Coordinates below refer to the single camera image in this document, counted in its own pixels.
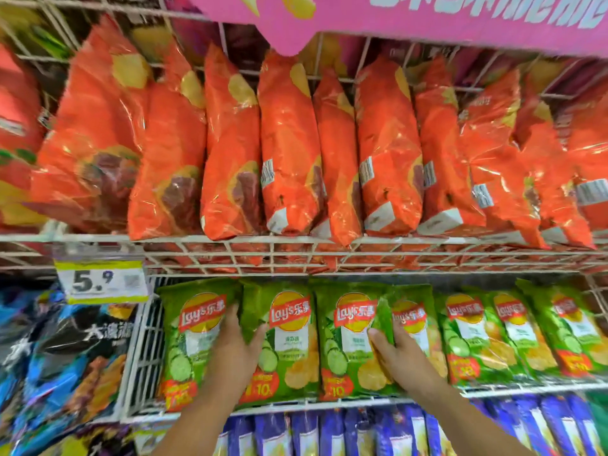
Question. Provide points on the blue snack bag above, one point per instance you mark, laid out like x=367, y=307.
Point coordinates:
x=23, y=337

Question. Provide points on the green cucumber crisps packet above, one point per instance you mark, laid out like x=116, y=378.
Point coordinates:
x=349, y=346
x=289, y=346

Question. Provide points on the row of purple chip bags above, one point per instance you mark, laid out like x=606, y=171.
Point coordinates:
x=389, y=432

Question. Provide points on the pink banner sign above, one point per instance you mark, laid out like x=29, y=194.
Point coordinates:
x=427, y=18

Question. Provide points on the person's left forearm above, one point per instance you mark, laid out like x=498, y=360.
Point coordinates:
x=199, y=422

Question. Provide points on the row of green chip bags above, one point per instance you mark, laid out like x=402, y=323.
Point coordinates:
x=479, y=337

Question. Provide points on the black snack bag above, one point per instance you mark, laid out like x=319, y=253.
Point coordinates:
x=80, y=370

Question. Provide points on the person's right thumb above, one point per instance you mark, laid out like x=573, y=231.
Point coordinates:
x=381, y=342

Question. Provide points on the row of orange chip bags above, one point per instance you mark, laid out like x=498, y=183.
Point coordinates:
x=289, y=151

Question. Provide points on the person's left hand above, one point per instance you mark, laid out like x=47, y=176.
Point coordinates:
x=230, y=356

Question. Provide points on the person's left thumb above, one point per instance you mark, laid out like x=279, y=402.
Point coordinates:
x=257, y=337

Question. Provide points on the yellow and white price tag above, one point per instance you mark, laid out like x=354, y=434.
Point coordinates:
x=102, y=281

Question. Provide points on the person's right hand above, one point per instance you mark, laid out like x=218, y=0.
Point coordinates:
x=408, y=365

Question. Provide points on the person's right forearm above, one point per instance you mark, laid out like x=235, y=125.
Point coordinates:
x=468, y=422

